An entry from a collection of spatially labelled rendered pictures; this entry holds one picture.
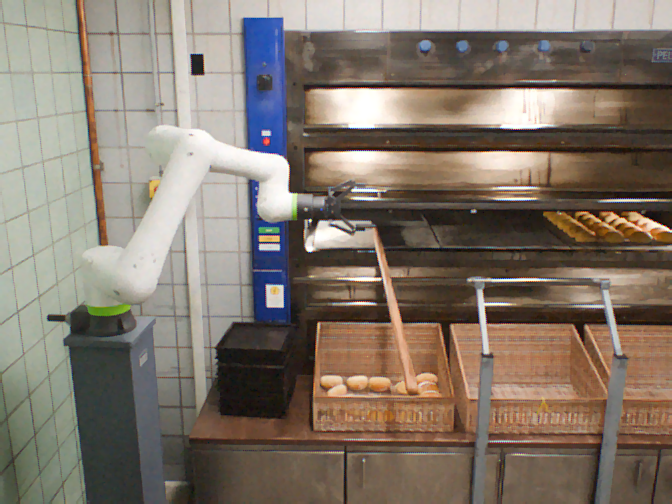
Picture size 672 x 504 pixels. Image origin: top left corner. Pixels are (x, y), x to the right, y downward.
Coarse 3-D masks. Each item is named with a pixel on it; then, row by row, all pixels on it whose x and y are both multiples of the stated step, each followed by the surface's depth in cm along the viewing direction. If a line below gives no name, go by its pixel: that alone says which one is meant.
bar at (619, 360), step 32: (480, 288) 253; (608, 288) 252; (480, 320) 247; (608, 320) 247; (480, 352) 241; (480, 384) 241; (480, 416) 244; (608, 416) 244; (480, 448) 247; (608, 448) 246; (480, 480) 251; (608, 480) 250
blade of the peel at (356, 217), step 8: (344, 216) 356; (352, 216) 356; (360, 216) 356; (368, 216) 356; (376, 216) 356; (384, 216) 356; (392, 216) 356; (400, 216) 356; (408, 216) 356; (416, 216) 356; (320, 224) 335; (344, 224) 335; (384, 224) 335; (392, 224) 335; (400, 224) 335; (408, 224) 335; (416, 224) 335; (424, 224) 335
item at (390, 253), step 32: (320, 256) 291; (352, 256) 291; (416, 256) 290; (448, 256) 290; (480, 256) 289; (512, 256) 289; (544, 256) 289; (576, 256) 288; (608, 256) 288; (640, 256) 288
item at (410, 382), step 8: (376, 232) 310; (376, 240) 297; (376, 248) 287; (384, 256) 272; (384, 264) 260; (384, 272) 250; (384, 280) 242; (392, 288) 233; (392, 296) 224; (392, 304) 217; (392, 312) 210; (392, 320) 205; (400, 320) 204; (400, 328) 197; (400, 336) 191; (400, 344) 186; (400, 352) 181; (408, 352) 182; (400, 360) 178; (408, 360) 176; (408, 368) 171; (408, 376) 167; (408, 384) 163; (416, 384) 164; (408, 392) 162; (416, 392) 162
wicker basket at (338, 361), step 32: (352, 352) 296; (384, 352) 295; (416, 352) 296; (320, 384) 295; (448, 384) 263; (320, 416) 257; (352, 416) 268; (384, 416) 257; (416, 416) 256; (448, 416) 264
